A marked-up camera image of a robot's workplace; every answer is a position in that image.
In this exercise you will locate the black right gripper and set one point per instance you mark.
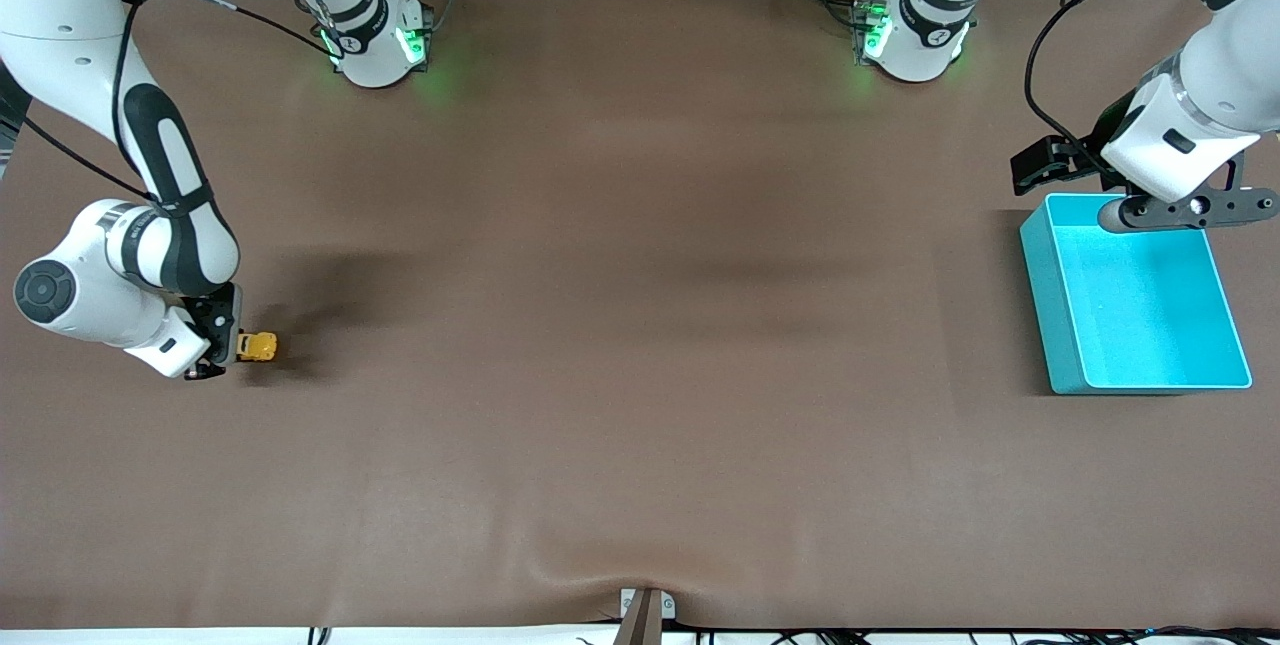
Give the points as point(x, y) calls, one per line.
point(218, 317)

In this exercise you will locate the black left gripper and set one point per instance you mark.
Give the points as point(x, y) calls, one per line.
point(1098, 142)

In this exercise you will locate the grey metal table clamp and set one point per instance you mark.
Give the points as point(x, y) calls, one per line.
point(628, 605)

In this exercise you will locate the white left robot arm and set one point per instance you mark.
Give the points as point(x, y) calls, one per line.
point(1230, 55)

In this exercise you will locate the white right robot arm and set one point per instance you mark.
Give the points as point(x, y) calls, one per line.
point(60, 45)

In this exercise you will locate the brown table mat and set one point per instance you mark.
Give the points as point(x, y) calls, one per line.
point(640, 325)

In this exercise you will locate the teal plastic bin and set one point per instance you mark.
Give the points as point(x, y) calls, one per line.
point(1150, 315)

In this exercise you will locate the brown wooden bar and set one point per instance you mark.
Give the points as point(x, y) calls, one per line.
point(642, 625)

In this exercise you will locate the yellow toy beetle car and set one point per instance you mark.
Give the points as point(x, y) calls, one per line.
point(258, 347)

